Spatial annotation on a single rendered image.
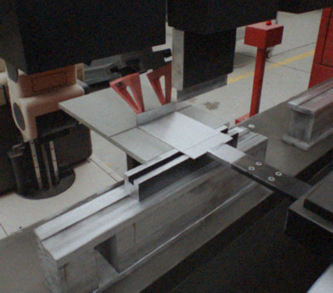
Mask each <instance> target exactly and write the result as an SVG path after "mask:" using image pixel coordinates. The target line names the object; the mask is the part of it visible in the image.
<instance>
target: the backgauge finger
mask: <svg viewBox="0 0 333 293"><path fill-rule="evenodd" d="M207 156H209V157H211V158H212V159H215V160H217V161H218V162H219V163H221V164H224V165H225V166H227V167H229V168H232V169H234V170H235V171H237V172H238V173H241V174H242V175H244V176H246V177H248V178H249V179H252V180H254V181H255V182H257V183H258V184H261V185H263V186H265V187H266V188H268V189H271V190H272V191H273V192H275V193H277V194H279V195H281V196H283V197H285V198H287V199H289V200H291V201H292V202H294V203H293V204H292V205H291V206H289V207H288V208H287V214H286V221H285V225H284V232H283V233H284V234H285V235H286V236H288V237H289V238H290V239H293V240H294V241H295V242H296V243H298V244H300V245H301V246H304V247H305V248H307V249H308V250H310V251H311V252H312V253H314V254H316V255H318V256H319V257H321V258H322V259H324V260H326V261H328V262H330V263H331V264H332V265H333V170H332V171H331V172H329V173H328V175H326V176H325V177H324V178H323V179H321V180H320V181H319V182H317V184H316V185H315V186H311V185H308V184H306V183H305V182H304V181H301V180H298V179H296V178H294V177H292V176H290V175H288V174H286V173H284V172H283V171H281V170H278V169H276V168H274V167H272V166H270V165H268V164H265V163H263V162H262V161H260V160H258V159H255V158H254V157H251V156H249V155H247V154H245V153H244V152H242V151H240V150H238V149H236V148H234V147H231V146H228V145H226V144H225V143H224V142H221V143H219V144H218V145H217V146H215V147H212V148H211V149H208V150H207Z"/></svg>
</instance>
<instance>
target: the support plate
mask: <svg viewBox="0 0 333 293"><path fill-rule="evenodd" d="M140 85H141V89H142V94H143V99H144V108H145V111H147V110H151V108H155V107H158V106H161V105H162V104H161V102H159V100H158V98H157V96H156V94H155V91H154V89H153V88H150V87H149V86H146V85H144V84H140ZM126 88H127V90H128V92H129V94H130V96H131V97H132V98H133V101H134V102H135V103H136V104H137V102H136V99H135V97H133V94H132V93H131V89H130V87H129V86H127V87H126ZM173 101H176V98H175V97H171V102H173ZM189 105H190V104H188V103H185V102H181V103H177V104H176V110H179V109H180V108H183V107H186V108H183V110H180V111H178V112H179V113H180V114H183V115H185V116H188V117H189V118H190V119H192V120H196V121H198V122H200V123H202V124H205V125H207V126H209V127H210V128H212V129H218V128H219V127H221V126H222V125H225V126H227V127H229V126H230V122H229V121H227V120H225V119H222V118H220V117H219V116H216V115H214V114H211V113H209V112H206V111H204V110H201V109H200V108H198V107H195V106H189ZM187 106H189V107H187ZM59 108H60V109H61V110H63V111H65V112H66V113H68V114H69V115H70V116H73V118H75V119H76V120H77V121H79V122H81V123H83V124H84V125H86V126H87V127H88V128H89V129H92V130H93V131H94V132H95V133H97V134H99V135H100V136H101V137H103V138H104V139H106V140H108V141H110V142H111V143H112V144H113V145H114V146H116V147H118V148H119V149H121V150H122V151H124V152H126V153H127V154H128V155H129V156H131V157H133V158H134V159H136V160H137V161H138V162H139V163H141V164H145V163H147V162H148V161H150V160H153V159H155V158H157V157H158V156H161V155H163V154H165V153H166V152H167V151H171V150H173V149H174V148H173V147H171V146H169V145H167V144H166V143H164V142H163V141H161V140H159V139H157V138H155V137H154V136H151V134H149V133H147V132H146V131H143V130H141V129H138V128H134V129H131V130H129V131H125V130H128V129H130V128H132V127H135V126H136V125H137V116H136V114H135V112H133V110H132V108H131V107H130V106H129V105H128V103H127V102H126V101H124V99H122V98H121V97H120V96H119V95H118V94H117V93H116V92H115V91H114V90H113V89H112V88H107V89H104V90H100V92H95V93H93V94H88V95H85V96H81V97H76V98H73V99H69V100H68V101H64V102H61V103H59ZM122 131H125V132H123V133H120V134H118V135H117V136H114V137H111V138H110V136H112V135H113V134H116V133H119V132H122Z"/></svg>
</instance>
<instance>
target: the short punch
mask: <svg viewBox="0 0 333 293"><path fill-rule="evenodd" d="M236 34H237V29H230V30H227V31H221V32H216V33H212V34H207V35H204V34H198V33H195V32H189V31H184V30H181V29H172V86H173V88H175V89H176V104H177V103H181V102H183V101H187V100H188V99H190V98H193V97H196V96H200V95H202V94H206V93H208V92H211V91H212V90H215V89H218V88H220V87H223V86H226V85H227V80H228V75H229V74H231V73H232V72H233V66H234V58H235V43H236Z"/></svg>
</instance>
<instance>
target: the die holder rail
mask: <svg viewBox="0 0 333 293"><path fill-rule="evenodd" d="M287 108H290V109H292V111H291V119H290V123H289V130H288V131H287V134H285V135H284V136H283V137H282V141H283V142H286V143H288V144H291V145H292V146H294V147H297V148H300V149H302V150H305V151H307V150H309V149H310V148H312V147H313V146H314V145H316V144H317V143H318V142H320V141H322V140H323V139H325V138H326V137H327V136H328V135H330V134H332V133H333V81H330V82H328V83H326V84H324V85H322V86H319V87H317V88H315V89H313V90H312V91H311V92H308V93H306V94H304V95H302V96H300V97H297V98H295V99H294V100H292V101H290V102H289V103H287Z"/></svg>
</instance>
